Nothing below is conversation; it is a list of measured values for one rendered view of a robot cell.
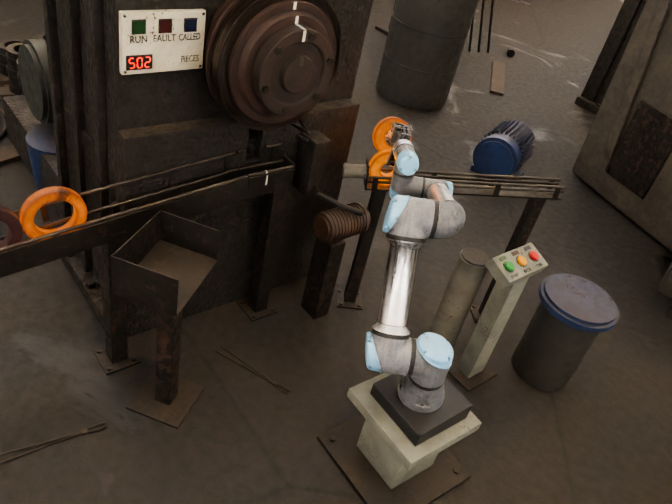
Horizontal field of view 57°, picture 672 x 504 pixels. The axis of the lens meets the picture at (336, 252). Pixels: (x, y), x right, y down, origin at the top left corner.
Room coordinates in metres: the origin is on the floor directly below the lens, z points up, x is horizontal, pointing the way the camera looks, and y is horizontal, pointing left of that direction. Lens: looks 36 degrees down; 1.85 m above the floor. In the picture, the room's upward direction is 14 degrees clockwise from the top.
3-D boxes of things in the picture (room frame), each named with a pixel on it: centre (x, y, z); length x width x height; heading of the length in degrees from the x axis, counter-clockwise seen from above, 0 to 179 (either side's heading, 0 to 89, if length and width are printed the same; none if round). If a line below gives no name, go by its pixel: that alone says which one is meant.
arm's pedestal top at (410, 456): (1.38, -0.37, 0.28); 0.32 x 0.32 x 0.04; 44
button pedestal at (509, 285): (1.91, -0.67, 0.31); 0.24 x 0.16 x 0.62; 136
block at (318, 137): (2.11, 0.18, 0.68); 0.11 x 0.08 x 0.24; 46
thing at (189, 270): (1.38, 0.47, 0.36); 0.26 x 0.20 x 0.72; 171
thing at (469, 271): (1.99, -0.53, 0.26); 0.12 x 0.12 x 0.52
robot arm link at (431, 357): (1.38, -0.36, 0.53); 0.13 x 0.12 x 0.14; 95
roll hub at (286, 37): (1.86, 0.26, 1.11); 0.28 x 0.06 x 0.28; 136
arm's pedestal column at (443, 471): (1.38, -0.37, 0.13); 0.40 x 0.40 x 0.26; 44
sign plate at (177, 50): (1.76, 0.64, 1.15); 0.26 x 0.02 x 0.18; 136
